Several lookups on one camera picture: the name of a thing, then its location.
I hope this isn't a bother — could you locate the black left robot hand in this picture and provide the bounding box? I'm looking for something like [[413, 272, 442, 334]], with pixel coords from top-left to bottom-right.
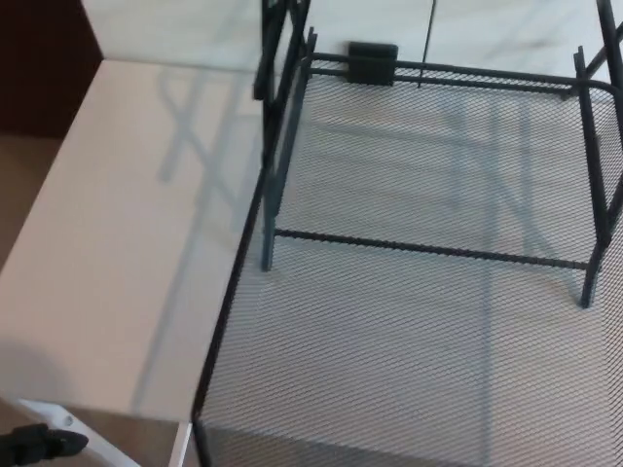
[[0, 422, 91, 464]]

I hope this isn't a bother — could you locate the black mesh file tray layer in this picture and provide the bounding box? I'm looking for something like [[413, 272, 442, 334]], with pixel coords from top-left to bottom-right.
[[193, 42, 623, 467]]

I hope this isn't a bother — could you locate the dark brown wooden panel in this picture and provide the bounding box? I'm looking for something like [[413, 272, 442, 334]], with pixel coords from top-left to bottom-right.
[[0, 0, 106, 140]]

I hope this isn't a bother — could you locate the white metal table leg frame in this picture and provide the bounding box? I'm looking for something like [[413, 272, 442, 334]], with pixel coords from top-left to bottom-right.
[[17, 396, 194, 467]]

